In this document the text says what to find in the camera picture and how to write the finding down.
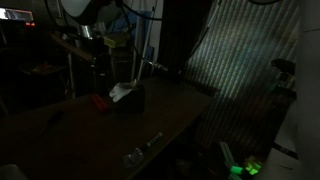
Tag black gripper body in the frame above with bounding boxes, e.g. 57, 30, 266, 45
79, 38, 105, 76

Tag white cloth towel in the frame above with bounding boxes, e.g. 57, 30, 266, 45
108, 78, 140, 103

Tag black cable with connector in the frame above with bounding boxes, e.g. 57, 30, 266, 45
147, 0, 223, 73

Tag black and white marker pen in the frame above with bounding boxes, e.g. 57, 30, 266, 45
142, 132, 164, 151

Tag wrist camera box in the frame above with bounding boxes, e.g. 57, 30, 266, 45
102, 33, 127, 49

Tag corrugated metal panel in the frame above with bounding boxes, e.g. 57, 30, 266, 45
182, 0, 301, 153

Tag lit computer monitor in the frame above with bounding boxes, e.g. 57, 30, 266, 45
0, 7, 36, 28

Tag black camera on stand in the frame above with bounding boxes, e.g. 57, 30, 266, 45
270, 58, 297, 92

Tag bright green plastic object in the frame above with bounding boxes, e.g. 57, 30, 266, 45
218, 141, 265, 177

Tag white metal pole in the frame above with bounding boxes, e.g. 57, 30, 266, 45
130, 19, 143, 83
136, 4, 159, 81

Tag dark vertical post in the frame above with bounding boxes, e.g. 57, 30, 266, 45
95, 23, 109, 95

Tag crumpled clear plastic piece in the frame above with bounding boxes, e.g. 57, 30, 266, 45
122, 147, 145, 168

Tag orange flat object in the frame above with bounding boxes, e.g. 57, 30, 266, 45
31, 61, 55, 75

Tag small black basket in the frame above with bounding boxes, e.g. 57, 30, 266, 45
114, 84, 146, 114

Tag red rectangular block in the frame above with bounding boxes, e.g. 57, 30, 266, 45
90, 94, 111, 115

